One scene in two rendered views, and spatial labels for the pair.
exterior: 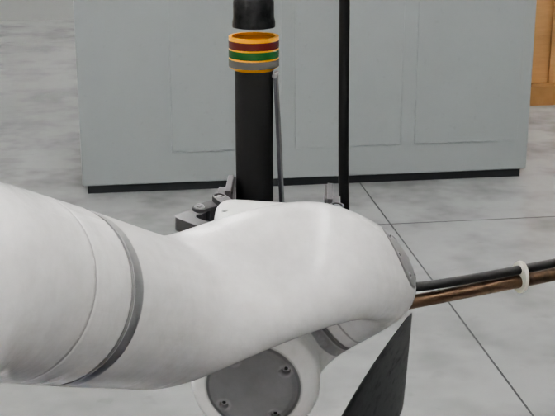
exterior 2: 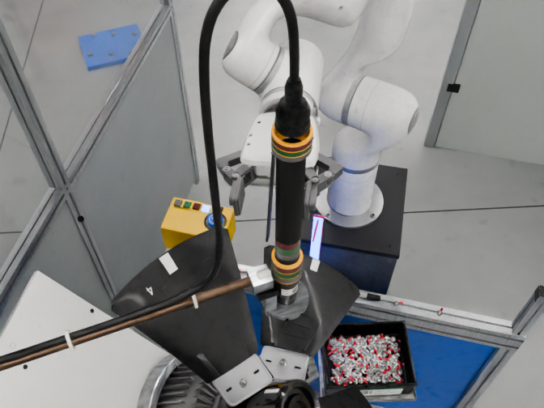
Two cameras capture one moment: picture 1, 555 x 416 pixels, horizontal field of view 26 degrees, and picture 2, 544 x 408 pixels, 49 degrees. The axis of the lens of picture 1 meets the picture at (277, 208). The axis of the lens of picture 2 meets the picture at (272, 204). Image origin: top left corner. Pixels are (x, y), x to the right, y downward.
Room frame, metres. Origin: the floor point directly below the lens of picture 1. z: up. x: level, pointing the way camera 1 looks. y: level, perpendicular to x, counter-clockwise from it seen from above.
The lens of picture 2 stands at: (1.46, 0.03, 2.25)
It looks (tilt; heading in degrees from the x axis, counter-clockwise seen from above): 53 degrees down; 185
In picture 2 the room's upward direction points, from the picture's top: straight up
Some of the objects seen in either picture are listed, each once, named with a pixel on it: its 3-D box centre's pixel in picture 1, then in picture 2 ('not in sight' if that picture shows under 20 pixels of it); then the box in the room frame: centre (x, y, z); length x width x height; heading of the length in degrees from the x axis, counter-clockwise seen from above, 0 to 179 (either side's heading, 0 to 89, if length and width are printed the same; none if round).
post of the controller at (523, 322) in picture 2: not in sight; (531, 312); (0.75, 0.60, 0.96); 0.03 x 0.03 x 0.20; 81
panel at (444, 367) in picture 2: not in sight; (335, 356); (0.68, 0.18, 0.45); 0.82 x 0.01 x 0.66; 81
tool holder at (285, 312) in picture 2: not in sight; (279, 286); (1.03, 0.01, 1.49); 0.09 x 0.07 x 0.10; 116
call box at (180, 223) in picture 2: not in sight; (199, 229); (0.62, -0.22, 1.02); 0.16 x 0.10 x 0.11; 81
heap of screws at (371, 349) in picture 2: not in sight; (367, 360); (0.86, 0.22, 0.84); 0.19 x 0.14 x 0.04; 97
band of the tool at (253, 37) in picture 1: (253, 53); (291, 139); (1.02, 0.02, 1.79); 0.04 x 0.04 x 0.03
